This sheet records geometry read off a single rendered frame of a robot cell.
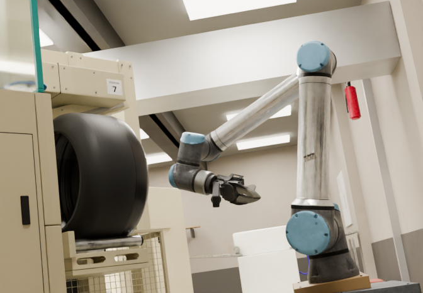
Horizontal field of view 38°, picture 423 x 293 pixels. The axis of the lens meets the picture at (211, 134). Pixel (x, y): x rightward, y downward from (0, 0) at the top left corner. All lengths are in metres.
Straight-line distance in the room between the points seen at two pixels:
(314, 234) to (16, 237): 0.98
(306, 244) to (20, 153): 0.98
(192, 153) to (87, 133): 0.44
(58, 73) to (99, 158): 0.70
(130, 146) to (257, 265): 7.49
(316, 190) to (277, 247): 7.89
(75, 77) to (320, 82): 1.32
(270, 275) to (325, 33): 4.79
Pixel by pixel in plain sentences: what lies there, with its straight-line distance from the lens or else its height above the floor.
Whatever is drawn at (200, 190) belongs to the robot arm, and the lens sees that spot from 2.30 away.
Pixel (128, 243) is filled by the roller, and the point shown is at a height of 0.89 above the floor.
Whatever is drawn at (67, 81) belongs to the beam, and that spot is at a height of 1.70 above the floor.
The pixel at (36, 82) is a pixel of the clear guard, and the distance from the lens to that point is 1.81.
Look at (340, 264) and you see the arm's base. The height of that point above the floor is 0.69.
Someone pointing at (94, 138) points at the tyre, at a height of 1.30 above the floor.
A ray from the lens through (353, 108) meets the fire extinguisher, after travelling 7.73.
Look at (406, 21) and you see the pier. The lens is 5.24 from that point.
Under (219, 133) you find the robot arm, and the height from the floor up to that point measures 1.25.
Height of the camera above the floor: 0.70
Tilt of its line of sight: 13 degrees up
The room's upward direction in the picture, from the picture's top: 8 degrees counter-clockwise
